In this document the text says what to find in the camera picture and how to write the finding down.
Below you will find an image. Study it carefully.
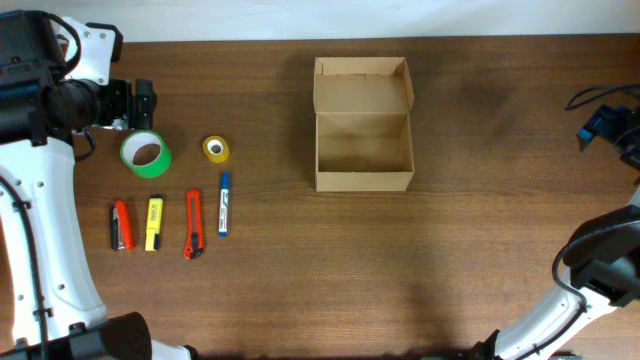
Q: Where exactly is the blue white marker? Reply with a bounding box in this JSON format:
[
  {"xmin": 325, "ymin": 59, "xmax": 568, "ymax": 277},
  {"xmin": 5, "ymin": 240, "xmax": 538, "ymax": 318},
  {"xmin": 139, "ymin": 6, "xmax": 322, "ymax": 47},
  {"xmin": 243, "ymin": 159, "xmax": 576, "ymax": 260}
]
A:
[{"xmin": 218, "ymin": 172, "xmax": 231, "ymax": 237}]

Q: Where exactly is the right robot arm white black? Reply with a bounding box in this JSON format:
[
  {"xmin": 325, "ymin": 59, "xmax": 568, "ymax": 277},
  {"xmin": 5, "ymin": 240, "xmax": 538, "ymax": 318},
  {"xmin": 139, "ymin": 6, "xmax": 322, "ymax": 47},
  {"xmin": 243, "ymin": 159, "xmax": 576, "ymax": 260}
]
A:
[{"xmin": 457, "ymin": 84, "xmax": 639, "ymax": 360}]

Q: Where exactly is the orange utility knife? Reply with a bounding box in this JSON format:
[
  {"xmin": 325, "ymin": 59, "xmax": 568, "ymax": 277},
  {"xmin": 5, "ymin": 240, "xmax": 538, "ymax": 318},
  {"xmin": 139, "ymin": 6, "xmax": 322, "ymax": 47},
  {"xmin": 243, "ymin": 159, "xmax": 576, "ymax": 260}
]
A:
[{"xmin": 184, "ymin": 189, "xmax": 205, "ymax": 260}]

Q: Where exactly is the green tape roll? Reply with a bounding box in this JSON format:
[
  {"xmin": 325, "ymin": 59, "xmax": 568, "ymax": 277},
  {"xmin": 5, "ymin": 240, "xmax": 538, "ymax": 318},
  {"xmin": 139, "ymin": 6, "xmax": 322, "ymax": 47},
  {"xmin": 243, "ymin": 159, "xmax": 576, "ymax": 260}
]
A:
[{"xmin": 120, "ymin": 130, "xmax": 172, "ymax": 179}]

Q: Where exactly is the small yellow tape roll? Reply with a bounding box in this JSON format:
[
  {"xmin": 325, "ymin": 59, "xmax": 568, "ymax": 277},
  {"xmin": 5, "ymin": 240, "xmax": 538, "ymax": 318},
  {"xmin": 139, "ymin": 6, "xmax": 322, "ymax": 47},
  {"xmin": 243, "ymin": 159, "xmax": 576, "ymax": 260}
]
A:
[{"xmin": 202, "ymin": 136, "xmax": 230, "ymax": 163}]

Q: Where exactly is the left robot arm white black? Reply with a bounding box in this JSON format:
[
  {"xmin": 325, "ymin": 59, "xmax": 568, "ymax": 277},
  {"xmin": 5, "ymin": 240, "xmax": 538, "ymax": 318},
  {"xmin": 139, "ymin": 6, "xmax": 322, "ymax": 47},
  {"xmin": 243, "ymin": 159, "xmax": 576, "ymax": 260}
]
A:
[{"xmin": 1, "ymin": 10, "xmax": 198, "ymax": 359}]

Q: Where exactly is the brown cardboard box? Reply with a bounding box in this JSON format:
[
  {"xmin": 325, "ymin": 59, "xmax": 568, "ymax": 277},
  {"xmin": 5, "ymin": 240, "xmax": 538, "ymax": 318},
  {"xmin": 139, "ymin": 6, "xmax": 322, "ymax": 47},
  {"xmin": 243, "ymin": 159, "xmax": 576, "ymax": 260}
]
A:
[{"xmin": 313, "ymin": 57, "xmax": 415, "ymax": 192}]

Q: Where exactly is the yellow highlighter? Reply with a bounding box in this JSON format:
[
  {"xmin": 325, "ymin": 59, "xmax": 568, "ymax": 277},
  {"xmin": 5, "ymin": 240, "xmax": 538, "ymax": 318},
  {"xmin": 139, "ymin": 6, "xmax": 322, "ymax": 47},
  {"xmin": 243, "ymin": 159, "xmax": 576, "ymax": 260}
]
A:
[{"xmin": 145, "ymin": 194, "xmax": 164, "ymax": 252}]

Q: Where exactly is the orange black stapler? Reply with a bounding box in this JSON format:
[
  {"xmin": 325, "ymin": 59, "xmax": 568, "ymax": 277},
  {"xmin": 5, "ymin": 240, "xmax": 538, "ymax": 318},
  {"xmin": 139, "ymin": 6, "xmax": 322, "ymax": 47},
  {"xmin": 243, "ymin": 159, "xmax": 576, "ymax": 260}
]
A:
[{"xmin": 109, "ymin": 200, "xmax": 135, "ymax": 251}]

